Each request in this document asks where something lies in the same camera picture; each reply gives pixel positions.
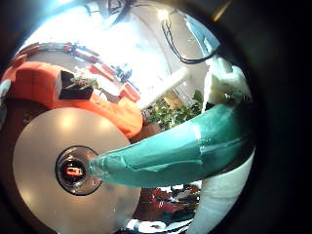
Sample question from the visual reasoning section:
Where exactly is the dark glass vase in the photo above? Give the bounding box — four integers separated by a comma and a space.
54, 144, 103, 197

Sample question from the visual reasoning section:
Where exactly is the green leafy plant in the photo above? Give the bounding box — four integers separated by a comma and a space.
142, 90, 205, 132

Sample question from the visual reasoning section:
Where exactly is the red seat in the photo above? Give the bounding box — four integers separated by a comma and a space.
88, 62, 117, 78
119, 82, 141, 102

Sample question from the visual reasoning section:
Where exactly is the orange sofa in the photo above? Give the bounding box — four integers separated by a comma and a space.
2, 60, 144, 139

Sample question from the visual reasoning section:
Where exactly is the black planter box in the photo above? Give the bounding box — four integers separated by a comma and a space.
58, 70, 99, 100

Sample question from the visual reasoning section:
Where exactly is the black hanging cable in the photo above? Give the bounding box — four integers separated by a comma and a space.
161, 18, 219, 65

